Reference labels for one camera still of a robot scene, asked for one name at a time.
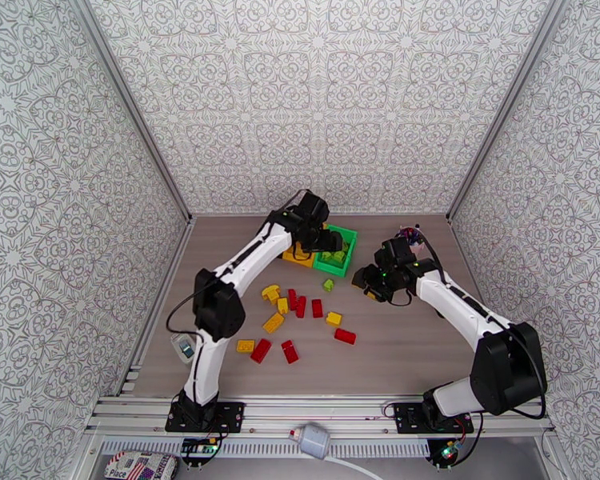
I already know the yellow plastic bin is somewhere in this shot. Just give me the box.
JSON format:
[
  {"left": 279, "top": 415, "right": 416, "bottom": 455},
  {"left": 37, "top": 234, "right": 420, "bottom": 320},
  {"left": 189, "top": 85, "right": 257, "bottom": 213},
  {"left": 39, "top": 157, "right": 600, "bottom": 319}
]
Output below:
[{"left": 281, "top": 243, "right": 319, "bottom": 269}]

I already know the green plastic bin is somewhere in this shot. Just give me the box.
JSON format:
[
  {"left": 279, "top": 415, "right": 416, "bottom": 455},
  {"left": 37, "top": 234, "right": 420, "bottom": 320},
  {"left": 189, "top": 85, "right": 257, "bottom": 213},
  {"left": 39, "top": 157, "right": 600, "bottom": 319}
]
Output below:
[{"left": 312, "top": 223, "right": 359, "bottom": 279}]

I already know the pink pen cup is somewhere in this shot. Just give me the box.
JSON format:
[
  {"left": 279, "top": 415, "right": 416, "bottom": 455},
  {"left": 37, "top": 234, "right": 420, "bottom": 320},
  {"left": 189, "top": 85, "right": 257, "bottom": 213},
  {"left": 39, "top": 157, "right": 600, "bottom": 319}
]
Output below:
[{"left": 397, "top": 224, "right": 426, "bottom": 256}]

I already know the white power adapter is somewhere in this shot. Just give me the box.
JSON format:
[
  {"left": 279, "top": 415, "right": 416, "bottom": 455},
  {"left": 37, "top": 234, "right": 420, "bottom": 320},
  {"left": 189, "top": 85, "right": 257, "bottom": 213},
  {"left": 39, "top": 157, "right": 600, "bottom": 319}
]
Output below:
[{"left": 289, "top": 423, "right": 331, "bottom": 460}]

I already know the circuit board with yellow plug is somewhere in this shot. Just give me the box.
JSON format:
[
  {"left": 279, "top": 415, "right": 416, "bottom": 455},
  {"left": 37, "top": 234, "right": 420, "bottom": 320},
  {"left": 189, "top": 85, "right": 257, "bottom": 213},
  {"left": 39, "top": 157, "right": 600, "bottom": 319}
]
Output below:
[{"left": 181, "top": 437, "right": 219, "bottom": 458}]

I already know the flag print pouch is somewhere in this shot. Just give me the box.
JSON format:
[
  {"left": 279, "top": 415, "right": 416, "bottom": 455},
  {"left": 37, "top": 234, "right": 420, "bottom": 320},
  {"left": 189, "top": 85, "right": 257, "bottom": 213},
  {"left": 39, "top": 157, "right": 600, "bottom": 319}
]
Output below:
[{"left": 103, "top": 450, "right": 179, "bottom": 480}]

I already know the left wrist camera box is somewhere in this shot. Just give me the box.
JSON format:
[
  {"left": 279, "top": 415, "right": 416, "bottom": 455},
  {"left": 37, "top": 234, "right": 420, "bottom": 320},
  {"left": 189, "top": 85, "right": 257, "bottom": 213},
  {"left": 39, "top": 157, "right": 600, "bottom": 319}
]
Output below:
[{"left": 299, "top": 191, "right": 330, "bottom": 225}]

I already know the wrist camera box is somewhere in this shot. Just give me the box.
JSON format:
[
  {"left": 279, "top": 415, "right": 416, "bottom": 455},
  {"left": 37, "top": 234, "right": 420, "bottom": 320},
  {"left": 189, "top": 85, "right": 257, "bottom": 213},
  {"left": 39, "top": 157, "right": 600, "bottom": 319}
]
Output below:
[
  {"left": 377, "top": 237, "right": 417, "bottom": 268},
  {"left": 299, "top": 191, "right": 330, "bottom": 225}
]

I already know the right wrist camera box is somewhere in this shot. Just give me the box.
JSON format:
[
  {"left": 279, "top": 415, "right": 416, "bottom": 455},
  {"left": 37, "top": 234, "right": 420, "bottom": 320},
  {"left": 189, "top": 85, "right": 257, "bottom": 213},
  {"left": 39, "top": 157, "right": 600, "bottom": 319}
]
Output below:
[{"left": 377, "top": 237, "right": 417, "bottom": 268}]

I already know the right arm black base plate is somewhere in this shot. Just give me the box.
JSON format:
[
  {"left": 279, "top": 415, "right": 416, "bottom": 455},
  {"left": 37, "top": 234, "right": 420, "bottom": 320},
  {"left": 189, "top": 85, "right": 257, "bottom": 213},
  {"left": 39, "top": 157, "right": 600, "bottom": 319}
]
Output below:
[{"left": 394, "top": 401, "right": 474, "bottom": 435}]

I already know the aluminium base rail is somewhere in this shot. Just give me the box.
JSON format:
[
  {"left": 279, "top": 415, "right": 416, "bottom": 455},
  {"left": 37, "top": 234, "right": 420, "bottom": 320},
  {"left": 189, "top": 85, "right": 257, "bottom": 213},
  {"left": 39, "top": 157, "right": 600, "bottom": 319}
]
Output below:
[{"left": 85, "top": 395, "right": 554, "bottom": 436}]

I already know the aluminium side rail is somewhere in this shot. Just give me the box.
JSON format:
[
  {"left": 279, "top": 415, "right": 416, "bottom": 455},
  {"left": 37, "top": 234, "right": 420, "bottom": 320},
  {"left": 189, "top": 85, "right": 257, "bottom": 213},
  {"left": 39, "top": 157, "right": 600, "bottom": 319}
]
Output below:
[{"left": 119, "top": 218, "right": 196, "bottom": 396}]

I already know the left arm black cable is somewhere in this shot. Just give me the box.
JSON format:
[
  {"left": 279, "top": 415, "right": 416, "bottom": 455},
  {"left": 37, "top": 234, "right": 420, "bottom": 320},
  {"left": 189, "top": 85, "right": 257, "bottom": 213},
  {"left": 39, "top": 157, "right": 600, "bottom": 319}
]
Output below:
[{"left": 165, "top": 277, "right": 207, "bottom": 346}]

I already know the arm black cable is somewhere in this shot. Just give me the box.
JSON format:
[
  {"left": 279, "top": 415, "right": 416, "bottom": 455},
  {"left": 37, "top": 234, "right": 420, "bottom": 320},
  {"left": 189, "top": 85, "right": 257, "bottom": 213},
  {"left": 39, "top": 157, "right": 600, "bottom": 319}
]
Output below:
[
  {"left": 410, "top": 237, "right": 550, "bottom": 421},
  {"left": 165, "top": 277, "right": 207, "bottom": 346}
]

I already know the white adapter cable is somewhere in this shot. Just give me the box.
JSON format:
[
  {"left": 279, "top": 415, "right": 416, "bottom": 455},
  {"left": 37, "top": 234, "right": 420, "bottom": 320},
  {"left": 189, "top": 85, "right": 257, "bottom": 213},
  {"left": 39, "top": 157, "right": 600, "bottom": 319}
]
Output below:
[{"left": 325, "top": 454, "right": 382, "bottom": 480}]

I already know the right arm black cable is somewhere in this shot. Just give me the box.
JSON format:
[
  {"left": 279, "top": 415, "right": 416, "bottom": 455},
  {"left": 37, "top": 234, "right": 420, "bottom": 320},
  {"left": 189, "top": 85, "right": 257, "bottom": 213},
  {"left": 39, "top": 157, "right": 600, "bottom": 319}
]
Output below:
[{"left": 410, "top": 237, "right": 550, "bottom": 421}]

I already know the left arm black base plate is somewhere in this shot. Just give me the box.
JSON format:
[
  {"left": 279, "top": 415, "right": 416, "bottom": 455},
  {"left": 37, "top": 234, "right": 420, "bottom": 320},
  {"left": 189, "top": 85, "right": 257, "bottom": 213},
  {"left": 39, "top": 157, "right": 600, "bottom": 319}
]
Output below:
[{"left": 165, "top": 401, "right": 246, "bottom": 434}]

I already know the white slotted cable duct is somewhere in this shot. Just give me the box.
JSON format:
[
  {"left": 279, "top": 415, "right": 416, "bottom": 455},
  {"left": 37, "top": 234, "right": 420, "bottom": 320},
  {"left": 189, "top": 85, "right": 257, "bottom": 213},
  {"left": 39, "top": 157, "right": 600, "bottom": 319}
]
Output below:
[{"left": 102, "top": 439, "right": 431, "bottom": 458}]

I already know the aluminium corner post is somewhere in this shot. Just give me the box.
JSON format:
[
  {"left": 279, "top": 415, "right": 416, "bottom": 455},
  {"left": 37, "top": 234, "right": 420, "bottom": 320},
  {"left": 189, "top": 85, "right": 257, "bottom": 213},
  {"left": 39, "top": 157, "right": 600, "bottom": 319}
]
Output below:
[
  {"left": 446, "top": 0, "right": 569, "bottom": 222},
  {"left": 67, "top": 0, "right": 194, "bottom": 222}
]

